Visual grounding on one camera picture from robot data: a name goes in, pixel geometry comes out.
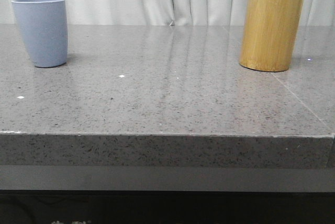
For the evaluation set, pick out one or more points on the blue plastic cup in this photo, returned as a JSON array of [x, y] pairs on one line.
[[44, 30]]

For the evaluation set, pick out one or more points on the bamboo cylindrical holder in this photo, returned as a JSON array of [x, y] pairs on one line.
[[269, 34]]

